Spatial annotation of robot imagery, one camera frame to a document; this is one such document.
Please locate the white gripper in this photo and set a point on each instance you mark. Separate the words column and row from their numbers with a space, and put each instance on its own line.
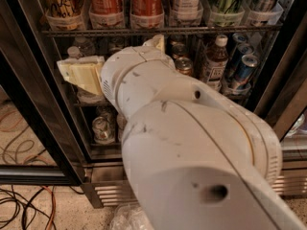
column 126, row 68

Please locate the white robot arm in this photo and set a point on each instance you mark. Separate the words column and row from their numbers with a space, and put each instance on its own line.
column 195, row 159

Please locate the clear water bottle middle shelf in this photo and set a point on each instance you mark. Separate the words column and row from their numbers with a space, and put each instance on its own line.
column 74, row 52

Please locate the orange gold can middle shelf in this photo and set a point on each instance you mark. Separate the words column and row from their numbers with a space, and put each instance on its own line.
column 184, row 65

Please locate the water bottle bottom shelf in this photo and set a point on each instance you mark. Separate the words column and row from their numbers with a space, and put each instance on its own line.
column 121, row 122

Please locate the white red can bottom shelf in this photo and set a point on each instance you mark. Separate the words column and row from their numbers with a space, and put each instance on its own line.
column 103, row 130

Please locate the blue red bull can behind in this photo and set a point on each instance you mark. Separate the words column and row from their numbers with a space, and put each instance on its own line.
column 241, row 50

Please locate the blue red bull can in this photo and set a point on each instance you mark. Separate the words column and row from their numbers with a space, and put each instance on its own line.
column 244, row 71
column 241, row 50

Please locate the left glass fridge door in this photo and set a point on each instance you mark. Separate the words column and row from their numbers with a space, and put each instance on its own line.
column 16, row 55

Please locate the glass fridge door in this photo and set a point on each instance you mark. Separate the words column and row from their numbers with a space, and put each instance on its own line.
column 16, row 55
column 282, row 87

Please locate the blue red bull can front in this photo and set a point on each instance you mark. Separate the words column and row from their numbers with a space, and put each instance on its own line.
column 244, row 71

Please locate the stainless steel fridge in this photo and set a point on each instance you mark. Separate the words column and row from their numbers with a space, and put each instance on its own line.
column 98, row 167

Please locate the right glass fridge door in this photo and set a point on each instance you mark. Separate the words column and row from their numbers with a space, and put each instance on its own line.
column 282, row 87

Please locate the brown tea bottle white cap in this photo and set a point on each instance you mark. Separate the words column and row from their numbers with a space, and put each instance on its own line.
column 214, row 62

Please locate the clear plastic bag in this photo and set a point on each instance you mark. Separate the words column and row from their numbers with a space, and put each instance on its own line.
column 130, row 216

